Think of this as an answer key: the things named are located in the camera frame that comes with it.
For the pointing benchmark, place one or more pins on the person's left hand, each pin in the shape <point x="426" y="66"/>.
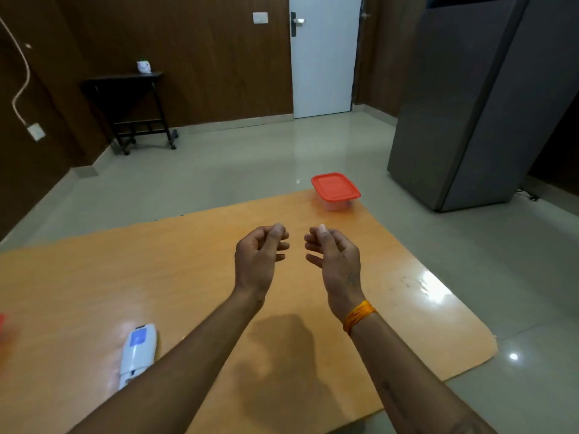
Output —
<point x="253" y="271"/>

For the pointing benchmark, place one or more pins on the person's right hand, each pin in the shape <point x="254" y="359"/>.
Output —
<point x="341" y="275"/>

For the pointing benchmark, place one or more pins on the person's right thumb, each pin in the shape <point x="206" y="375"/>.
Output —
<point x="329" y="237"/>

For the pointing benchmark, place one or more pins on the person's left thumb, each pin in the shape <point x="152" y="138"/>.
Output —
<point x="273" y="239"/>

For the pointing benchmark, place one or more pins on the person's right forearm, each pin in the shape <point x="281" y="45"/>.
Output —
<point x="407" y="379"/>

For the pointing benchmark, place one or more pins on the person's left forearm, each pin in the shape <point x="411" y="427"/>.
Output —
<point x="181" y="370"/>

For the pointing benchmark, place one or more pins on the clear plastic food container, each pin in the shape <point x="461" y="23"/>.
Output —
<point x="335" y="205"/>

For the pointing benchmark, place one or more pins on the red container lid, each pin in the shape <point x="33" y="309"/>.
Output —
<point x="335" y="187"/>

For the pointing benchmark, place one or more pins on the orange thread wristband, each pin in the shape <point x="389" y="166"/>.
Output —
<point x="357" y="315"/>

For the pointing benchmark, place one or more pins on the white door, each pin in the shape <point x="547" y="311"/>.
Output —
<point x="323" y="63"/>

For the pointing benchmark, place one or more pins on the white remote control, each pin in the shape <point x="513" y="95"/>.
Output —
<point x="138" y="352"/>

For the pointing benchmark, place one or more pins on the grey refrigerator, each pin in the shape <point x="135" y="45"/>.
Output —
<point x="470" y="99"/>

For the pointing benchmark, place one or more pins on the small white plant pot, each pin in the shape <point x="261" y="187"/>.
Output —
<point x="144" y="67"/>

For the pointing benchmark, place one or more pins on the black side table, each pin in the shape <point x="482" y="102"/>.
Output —
<point x="122" y="85"/>

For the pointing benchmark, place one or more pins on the red object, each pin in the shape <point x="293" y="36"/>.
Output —
<point x="2" y="327"/>

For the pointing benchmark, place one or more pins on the white wall switch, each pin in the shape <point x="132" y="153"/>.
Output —
<point x="260" y="17"/>

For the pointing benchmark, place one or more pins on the white wall socket box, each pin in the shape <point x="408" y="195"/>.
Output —
<point x="36" y="132"/>

